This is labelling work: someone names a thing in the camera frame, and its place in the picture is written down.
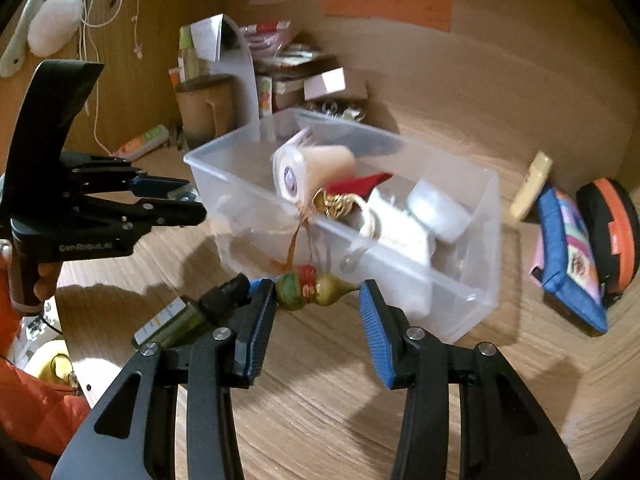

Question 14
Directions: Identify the green glass bottle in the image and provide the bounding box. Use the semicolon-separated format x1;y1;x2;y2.
131;273;250;350

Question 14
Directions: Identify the beige plastic lidded cup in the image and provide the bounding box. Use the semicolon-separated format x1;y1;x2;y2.
271;128;357;205

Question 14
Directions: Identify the gourd charm with cord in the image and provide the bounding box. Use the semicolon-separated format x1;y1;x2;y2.
269;212;360;312

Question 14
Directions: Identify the red velvet pouch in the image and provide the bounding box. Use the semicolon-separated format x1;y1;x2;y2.
326;172;394;200

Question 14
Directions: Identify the white velvet drawstring pouch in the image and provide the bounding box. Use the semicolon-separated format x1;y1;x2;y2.
343;186;435;266

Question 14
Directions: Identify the orange sleeve forearm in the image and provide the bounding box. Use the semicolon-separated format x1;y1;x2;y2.
1;273;90;479

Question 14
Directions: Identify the left hand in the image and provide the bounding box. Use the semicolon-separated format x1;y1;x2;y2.
1;240;62;316

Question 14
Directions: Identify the brown ceramic mug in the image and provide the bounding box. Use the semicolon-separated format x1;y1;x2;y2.
175;74;235;150

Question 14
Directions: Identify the green white tube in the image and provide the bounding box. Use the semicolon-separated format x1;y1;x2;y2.
178;25;200;82

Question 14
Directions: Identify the white fluffy plush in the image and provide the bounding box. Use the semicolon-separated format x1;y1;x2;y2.
27;0;82;58

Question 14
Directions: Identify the clear plastic storage bin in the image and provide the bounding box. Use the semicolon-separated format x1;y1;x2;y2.
186;108;500;342

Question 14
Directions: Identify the blue patchwork pouch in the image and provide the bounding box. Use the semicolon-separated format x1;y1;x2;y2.
529;184;608;334

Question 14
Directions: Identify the paper receipt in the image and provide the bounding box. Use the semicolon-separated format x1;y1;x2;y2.
190;14;224;63

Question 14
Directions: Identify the fruit print box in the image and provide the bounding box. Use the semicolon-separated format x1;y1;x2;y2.
256;75;273;118

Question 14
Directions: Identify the white bookend stand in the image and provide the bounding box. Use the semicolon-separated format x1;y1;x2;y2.
209;14;259;129

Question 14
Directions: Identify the stack of packets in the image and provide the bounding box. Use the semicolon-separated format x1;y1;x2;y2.
240;21;340;80

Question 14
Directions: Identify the white pink small box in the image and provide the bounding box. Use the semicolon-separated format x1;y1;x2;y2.
304;67;369;101

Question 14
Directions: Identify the black orange round case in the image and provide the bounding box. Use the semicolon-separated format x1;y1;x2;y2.
576;178;639;308

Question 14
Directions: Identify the cream lotion tube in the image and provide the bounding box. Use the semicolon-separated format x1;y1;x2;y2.
510;151;553;221

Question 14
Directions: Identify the orange sticky note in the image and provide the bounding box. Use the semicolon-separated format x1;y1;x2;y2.
322;0;452;32

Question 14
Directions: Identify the white hanging cable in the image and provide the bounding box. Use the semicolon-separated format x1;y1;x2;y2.
77;0;129;156

